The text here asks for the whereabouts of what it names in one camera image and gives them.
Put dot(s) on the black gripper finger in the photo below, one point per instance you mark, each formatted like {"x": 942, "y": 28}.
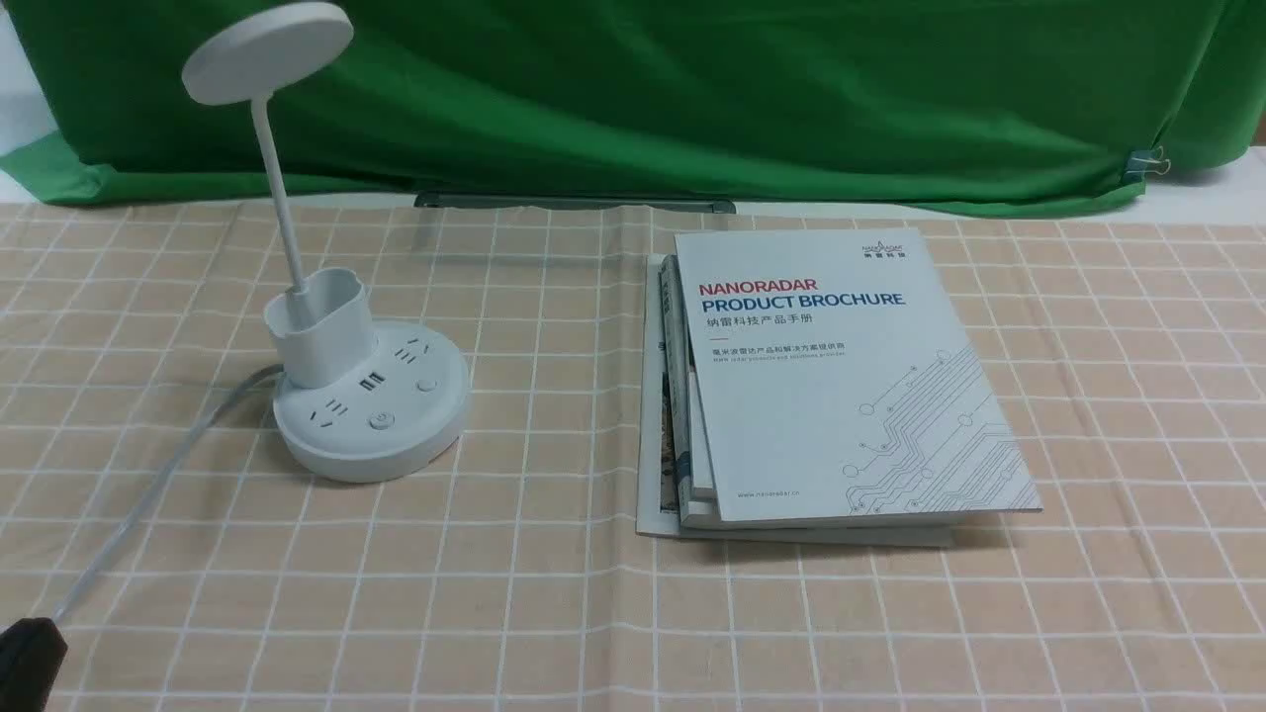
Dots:
{"x": 32, "y": 652}

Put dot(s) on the white desk lamp with sockets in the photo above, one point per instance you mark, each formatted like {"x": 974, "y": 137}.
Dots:
{"x": 359, "y": 400}

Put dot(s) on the bottom booklet in stack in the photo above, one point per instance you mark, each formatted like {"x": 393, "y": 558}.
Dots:
{"x": 656, "y": 513}

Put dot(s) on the white Nanoradar product brochure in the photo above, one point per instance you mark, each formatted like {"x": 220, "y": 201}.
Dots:
{"x": 841, "y": 386}

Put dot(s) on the green backdrop cloth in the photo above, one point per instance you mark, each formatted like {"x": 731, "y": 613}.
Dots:
{"x": 999, "y": 109}

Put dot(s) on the checkered beige tablecloth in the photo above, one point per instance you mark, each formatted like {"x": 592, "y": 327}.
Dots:
{"x": 509, "y": 576}

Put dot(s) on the metal binder clip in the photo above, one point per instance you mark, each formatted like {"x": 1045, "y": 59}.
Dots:
{"x": 1145, "y": 163}

